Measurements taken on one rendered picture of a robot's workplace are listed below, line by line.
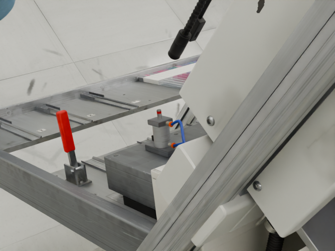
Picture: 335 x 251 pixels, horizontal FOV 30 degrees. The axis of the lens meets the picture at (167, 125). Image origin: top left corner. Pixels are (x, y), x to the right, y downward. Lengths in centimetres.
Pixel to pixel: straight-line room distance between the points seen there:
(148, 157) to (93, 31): 184
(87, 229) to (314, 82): 50
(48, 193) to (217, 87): 46
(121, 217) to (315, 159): 35
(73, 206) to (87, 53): 170
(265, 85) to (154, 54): 220
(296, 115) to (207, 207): 14
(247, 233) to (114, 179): 20
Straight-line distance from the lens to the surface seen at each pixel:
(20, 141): 117
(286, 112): 44
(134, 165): 79
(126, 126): 234
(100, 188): 89
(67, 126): 90
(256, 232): 74
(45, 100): 137
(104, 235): 81
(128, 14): 276
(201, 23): 99
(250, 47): 49
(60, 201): 90
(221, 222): 54
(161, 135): 80
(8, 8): 157
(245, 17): 49
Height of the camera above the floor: 179
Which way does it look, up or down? 48 degrees down
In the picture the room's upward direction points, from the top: 31 degrees clockwise
